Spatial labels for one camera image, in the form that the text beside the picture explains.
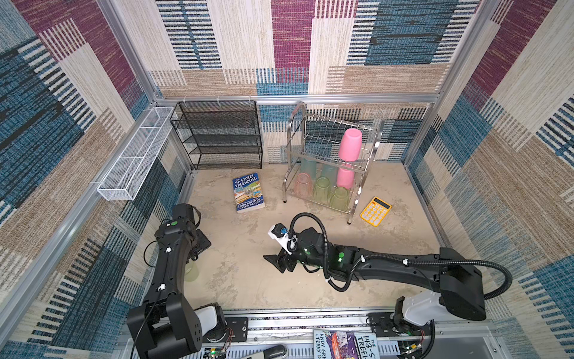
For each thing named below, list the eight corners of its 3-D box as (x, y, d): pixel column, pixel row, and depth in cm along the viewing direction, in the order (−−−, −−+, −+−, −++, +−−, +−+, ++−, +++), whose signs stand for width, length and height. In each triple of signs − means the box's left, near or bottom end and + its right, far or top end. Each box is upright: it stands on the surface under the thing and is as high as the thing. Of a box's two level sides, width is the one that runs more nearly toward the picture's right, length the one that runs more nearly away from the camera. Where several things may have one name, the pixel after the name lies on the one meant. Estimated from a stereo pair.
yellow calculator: (358, 215, 103) (359, 212, 101) (374, 198, 109) (375, 195, 108) (375, 227, 99) (377, 225, 97) (391, 208, 105) (393, 206, 104)
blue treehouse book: (237, 213, 104) (235, 209, 101) (233, 181, 116) (232, 177, 114) (265, 207, 106) (264, 203, 103) (258, 176, 118) (258, 172, 116)
